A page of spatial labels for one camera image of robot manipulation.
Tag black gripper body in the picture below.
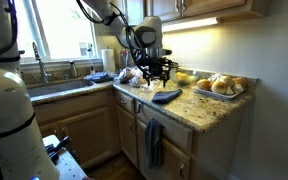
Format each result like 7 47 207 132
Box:
142 56 179 80

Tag dark blue cloth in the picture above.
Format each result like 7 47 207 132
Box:
151 88 184 105

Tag small wooden drawer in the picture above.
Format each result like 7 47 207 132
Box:
114 89 136 116

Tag dark crumpled dish cloth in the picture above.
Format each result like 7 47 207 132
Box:
83 71 117 84

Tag wide wooden drawer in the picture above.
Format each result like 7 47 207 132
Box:
135 103 194 155

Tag crumpled clear plastic wrap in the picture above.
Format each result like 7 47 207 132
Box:
140 79 165 93

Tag plastic bag with bread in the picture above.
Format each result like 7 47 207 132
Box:
113 66 135 84
128 66 150 89

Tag yellow fruit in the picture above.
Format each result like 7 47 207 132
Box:
174 71 190 84

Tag pale green fruit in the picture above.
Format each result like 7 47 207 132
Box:
187 74 199 84

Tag clear glass bowl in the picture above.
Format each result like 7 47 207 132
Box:
168 68 202 87

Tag utensil crock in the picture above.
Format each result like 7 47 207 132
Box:
118 48 133 69

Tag golden bread roll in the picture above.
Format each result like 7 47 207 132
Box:
197 78 213 92
218 75 235 88
233 76 249 90
211 80 228 95

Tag white paper towel roll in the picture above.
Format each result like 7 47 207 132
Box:
101 47 117 74

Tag white rectangular plate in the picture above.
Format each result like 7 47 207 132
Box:
193 84 247 101

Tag cabinet strip light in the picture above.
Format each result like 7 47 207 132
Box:
162 17 220 33

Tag grey hanging towel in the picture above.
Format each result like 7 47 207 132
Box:
144 117 166 170

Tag narrow wooden cabinet door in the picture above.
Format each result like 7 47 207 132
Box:
116 104 139 168

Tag chrome sink sprayer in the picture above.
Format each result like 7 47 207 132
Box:
68 60 79 79

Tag wooden sink front panel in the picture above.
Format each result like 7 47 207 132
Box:
33 91 113 126

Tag steel kitchen sink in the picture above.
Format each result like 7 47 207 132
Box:
27 79 95 98

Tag bright kitchen window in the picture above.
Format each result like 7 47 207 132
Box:
13 0 100 63

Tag chrome kitchen faucet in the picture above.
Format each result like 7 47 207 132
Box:
32 41 53 84

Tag black hand tool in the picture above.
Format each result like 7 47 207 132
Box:
45 135 72 164

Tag white perforated table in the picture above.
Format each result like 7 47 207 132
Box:
42 134 88 180

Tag wooden wall cabinet door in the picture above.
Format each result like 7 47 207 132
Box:
150 0 182 23
182 0 247 17
125 0 146 25

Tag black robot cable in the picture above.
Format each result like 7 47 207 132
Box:
0 0 152 78

